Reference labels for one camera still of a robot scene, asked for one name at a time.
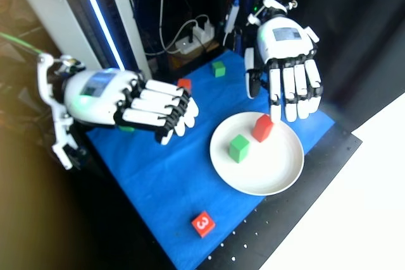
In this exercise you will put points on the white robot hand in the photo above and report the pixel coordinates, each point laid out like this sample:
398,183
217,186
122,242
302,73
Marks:
95,99
284,52

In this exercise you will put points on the green cube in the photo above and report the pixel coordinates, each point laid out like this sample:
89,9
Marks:
126,129
239,150
218,69

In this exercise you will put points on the white round plate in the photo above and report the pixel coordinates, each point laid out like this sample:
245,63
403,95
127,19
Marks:
269,169

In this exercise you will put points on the white and blue connector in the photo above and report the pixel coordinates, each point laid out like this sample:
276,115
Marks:
232,17

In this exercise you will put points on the white console with blue light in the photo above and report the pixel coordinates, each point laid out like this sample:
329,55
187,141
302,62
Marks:
57,23

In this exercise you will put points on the blue cloth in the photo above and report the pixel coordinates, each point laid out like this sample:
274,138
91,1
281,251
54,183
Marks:
158,172

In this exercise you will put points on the white adapter box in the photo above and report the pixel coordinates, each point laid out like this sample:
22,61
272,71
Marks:
186,45

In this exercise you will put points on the red cube with number three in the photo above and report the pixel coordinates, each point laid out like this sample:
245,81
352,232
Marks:
202,224

